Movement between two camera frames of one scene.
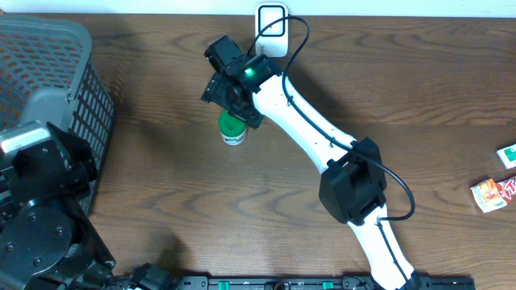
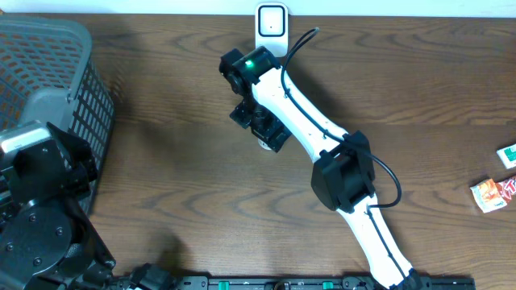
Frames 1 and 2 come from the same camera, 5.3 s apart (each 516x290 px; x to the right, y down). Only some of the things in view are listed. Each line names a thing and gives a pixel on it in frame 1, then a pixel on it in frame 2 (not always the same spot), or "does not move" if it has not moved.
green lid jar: [232, 129] to [264, 144]
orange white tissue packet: [488, 196] does not move
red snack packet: [507, 188] does not move
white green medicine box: [508, 155] does not move
